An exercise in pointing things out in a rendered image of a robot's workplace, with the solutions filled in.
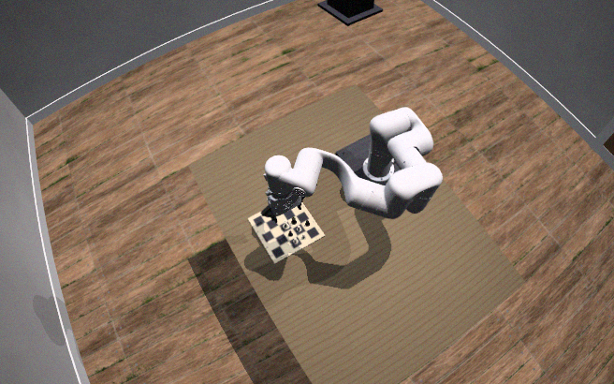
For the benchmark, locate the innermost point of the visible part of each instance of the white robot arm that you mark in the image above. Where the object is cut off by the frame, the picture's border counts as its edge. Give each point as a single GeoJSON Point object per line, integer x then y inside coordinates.
{"type": "Point", "coordinates": [414, 184]}

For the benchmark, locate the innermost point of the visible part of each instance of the chessboard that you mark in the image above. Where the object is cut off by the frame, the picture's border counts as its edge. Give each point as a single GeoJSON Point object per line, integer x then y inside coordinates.
{"type": "Point", "coordinates": [275, 238]}

